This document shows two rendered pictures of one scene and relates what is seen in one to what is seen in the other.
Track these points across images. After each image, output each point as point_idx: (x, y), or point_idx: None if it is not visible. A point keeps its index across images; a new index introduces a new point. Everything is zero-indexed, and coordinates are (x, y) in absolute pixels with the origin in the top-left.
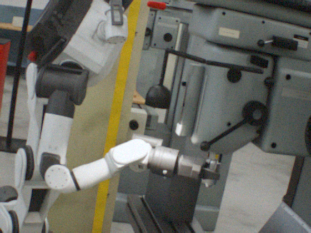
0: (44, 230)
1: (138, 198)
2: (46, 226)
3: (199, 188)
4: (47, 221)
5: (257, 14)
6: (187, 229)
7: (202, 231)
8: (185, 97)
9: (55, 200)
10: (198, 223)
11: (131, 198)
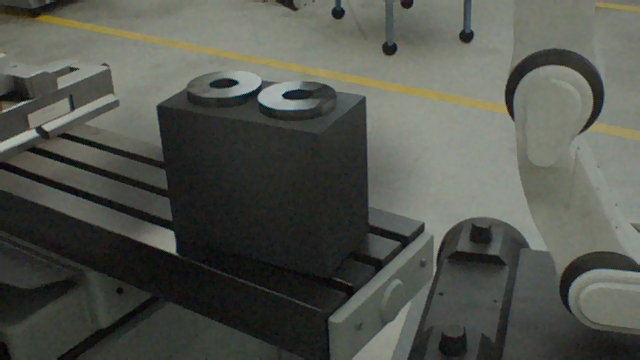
0: (564, 284)
1: (381, 224)
2: (572, 283)
3: (161, 142)
4: (584, 277)
5: None
6: (152, 212)
7: (118, 229)
8: None
9: (521, 184)
10: (157, 247)
11: (387, 214)
